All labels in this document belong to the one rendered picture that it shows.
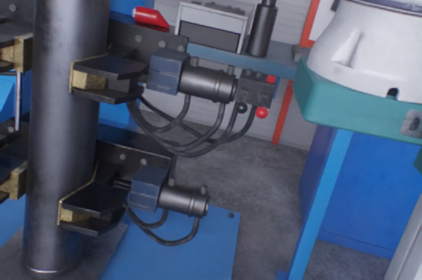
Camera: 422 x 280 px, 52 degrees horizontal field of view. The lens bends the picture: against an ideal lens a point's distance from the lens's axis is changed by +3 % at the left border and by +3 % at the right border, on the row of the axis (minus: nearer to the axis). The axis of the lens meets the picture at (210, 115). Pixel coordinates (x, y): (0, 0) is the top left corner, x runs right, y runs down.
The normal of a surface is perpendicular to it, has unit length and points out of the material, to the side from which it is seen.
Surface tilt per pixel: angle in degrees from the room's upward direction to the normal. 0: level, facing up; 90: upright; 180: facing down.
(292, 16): 90
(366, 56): 68
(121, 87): 90
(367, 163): 90
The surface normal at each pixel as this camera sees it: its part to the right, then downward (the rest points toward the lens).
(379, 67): -0.25, -0.02
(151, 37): -0.15, 0.34
